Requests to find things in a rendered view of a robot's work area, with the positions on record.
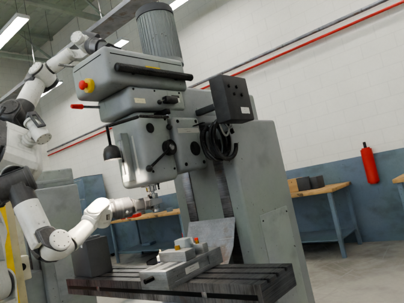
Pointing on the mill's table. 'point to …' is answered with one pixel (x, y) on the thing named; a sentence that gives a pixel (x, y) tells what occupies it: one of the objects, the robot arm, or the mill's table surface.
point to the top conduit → (152, 71)
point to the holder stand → (92, 257)
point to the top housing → (98, 66)
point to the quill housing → (146, 149)
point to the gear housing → (136, 103)
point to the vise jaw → (168, 256)
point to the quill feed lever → (169, 148)
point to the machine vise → (181, 269)
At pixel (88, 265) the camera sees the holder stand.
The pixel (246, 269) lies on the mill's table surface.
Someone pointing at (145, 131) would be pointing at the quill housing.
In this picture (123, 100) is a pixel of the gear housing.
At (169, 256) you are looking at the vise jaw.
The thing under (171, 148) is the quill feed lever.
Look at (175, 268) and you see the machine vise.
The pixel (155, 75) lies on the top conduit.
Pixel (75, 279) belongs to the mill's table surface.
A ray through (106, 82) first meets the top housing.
